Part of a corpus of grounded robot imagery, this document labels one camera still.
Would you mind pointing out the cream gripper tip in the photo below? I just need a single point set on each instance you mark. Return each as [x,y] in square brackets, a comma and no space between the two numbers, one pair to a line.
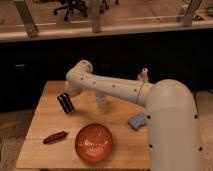
[70,92]

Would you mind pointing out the blue sponge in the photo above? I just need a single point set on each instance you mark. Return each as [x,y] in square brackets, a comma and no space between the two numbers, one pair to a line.
[137,121]

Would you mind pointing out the black striped eraser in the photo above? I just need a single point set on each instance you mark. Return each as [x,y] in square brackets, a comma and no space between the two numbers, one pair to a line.
[65,102]

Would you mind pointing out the clear plastic cup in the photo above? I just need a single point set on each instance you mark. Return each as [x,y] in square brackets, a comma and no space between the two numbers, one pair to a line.
[101,99]

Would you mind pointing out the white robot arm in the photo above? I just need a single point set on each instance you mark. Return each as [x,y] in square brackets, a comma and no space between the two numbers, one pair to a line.
[173,121]

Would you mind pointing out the orange bowl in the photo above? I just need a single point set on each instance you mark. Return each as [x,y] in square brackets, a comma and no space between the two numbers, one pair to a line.
[94,143]

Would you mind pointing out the black office chair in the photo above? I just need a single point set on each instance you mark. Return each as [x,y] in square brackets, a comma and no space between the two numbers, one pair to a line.
[70,6]

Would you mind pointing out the clear plastic bottle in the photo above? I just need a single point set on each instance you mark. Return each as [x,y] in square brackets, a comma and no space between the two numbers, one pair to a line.
[143,75]

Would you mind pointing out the wooden table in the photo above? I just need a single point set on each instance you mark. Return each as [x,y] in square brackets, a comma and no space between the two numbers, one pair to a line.
[130,147]

